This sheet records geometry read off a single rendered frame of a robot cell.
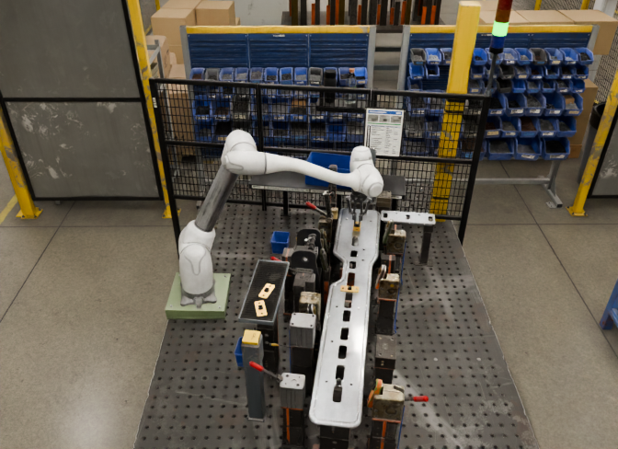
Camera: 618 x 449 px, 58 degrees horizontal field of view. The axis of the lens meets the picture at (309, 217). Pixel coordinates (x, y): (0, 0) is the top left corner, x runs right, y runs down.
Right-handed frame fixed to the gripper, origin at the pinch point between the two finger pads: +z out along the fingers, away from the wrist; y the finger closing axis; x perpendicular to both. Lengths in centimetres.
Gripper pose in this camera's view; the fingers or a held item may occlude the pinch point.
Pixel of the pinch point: (357, 220)
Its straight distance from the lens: 289.3
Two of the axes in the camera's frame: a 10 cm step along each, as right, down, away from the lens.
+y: 9.9, 0.8, -1.1
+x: 1.4, -5.6, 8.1
